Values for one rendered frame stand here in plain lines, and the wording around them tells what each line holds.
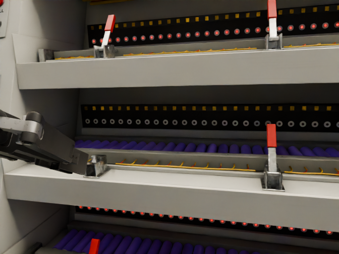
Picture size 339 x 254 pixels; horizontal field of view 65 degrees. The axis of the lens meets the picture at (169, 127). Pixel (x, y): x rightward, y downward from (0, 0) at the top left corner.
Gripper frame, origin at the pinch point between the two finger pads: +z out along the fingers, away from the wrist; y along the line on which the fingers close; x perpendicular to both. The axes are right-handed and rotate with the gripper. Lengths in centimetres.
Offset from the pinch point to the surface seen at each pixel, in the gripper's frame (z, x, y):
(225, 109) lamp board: 19.6, 15.0, 19.6
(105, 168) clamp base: 10.0, 0.5, 0.9
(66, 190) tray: 7.9, -3.6, -4.0
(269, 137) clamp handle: 8.1, 6.1, 26.3
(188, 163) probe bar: 12.8, 2.6, 14.2
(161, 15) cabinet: 18.7, 38.7, 4.1
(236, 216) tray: 8.7, -5.0, 22.0
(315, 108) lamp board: 19.5, 15.2, 35.6
